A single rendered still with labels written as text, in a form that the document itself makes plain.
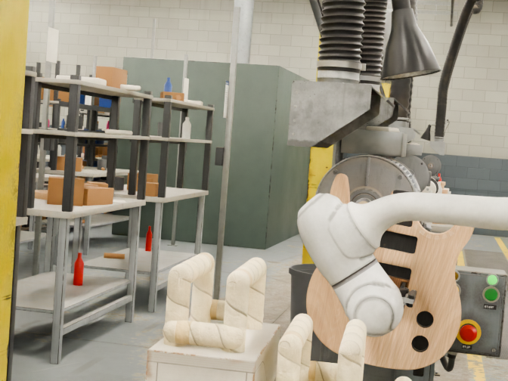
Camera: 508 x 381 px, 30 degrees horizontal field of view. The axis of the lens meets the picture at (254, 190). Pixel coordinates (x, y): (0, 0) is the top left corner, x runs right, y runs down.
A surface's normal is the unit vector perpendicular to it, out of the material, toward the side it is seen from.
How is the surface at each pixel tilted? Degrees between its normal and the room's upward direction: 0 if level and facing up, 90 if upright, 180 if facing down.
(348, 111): 90
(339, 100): 90
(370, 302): 82
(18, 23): 90
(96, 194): 90
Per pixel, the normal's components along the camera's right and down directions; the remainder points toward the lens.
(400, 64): -0.49, -0.21
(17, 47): 0.98, 0.08
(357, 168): -0.22, -0.10
